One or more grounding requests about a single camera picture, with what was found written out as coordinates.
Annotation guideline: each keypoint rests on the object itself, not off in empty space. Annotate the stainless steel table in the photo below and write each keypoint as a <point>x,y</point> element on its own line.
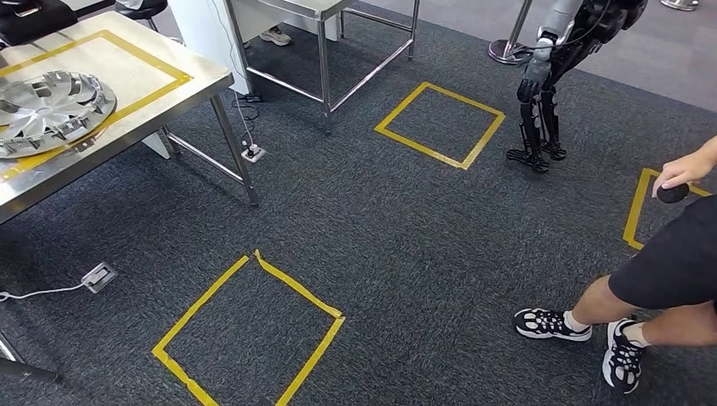
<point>112,50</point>
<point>325,67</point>

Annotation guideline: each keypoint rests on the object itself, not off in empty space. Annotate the chrome stanchion base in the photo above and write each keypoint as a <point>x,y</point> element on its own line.
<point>680,4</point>

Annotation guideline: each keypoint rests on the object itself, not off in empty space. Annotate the person's left forearm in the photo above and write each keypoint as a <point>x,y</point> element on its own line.
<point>710,152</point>

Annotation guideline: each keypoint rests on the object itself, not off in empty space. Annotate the person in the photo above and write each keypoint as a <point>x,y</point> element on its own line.
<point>672,263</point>

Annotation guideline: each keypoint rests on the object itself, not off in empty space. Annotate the yellow floor tape square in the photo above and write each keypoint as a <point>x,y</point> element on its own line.
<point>420,149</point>
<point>201,304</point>
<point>636,207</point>

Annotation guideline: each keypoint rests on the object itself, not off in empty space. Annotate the white black handheld controller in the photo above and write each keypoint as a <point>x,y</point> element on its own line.
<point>672,194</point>

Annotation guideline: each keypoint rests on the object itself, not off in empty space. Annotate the black carry bag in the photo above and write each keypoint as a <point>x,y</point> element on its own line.
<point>39,25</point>

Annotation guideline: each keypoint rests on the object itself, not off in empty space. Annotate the person's left hand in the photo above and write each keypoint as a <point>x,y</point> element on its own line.
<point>686,170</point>

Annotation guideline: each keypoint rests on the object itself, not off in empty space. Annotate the person's shoe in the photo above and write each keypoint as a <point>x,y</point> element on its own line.
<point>275,37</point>

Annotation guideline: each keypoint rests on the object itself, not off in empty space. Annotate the silver plastic wheel cover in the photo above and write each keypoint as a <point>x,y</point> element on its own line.
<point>50,115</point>

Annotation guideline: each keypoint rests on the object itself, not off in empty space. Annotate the black round stool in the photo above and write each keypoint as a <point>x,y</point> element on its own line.
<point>143,8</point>

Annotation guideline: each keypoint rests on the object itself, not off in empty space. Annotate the chrome stanchion post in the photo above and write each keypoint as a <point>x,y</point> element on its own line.
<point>507,50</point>

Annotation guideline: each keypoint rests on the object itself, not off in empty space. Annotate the yellow tabletop tape rectangle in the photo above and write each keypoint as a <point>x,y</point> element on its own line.
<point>147,100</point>

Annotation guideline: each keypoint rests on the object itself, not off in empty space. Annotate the black smartphone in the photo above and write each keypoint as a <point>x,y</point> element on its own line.
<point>27,10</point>

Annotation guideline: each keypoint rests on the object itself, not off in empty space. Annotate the black humanoid robot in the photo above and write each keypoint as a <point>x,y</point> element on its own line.
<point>538,67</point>

